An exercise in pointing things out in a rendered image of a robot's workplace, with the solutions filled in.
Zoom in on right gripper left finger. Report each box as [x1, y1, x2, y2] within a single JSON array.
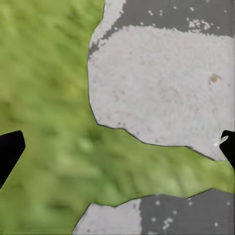
[[0, 130, 25, 189]]

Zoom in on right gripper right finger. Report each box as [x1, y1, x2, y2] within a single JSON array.
[[214, 130, 235, 170]]

